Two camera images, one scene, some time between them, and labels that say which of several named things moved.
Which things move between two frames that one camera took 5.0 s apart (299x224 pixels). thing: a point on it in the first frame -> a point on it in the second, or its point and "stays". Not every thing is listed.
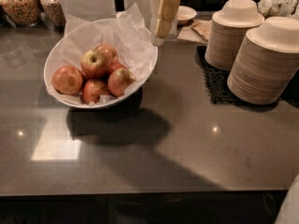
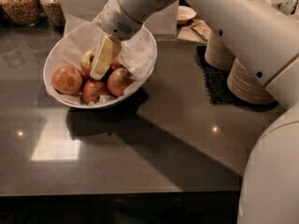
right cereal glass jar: [51, 4] stays
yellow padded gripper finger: [167, 4] -> [106, 51]
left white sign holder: [89, 2] stays
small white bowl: [185, 15] stays
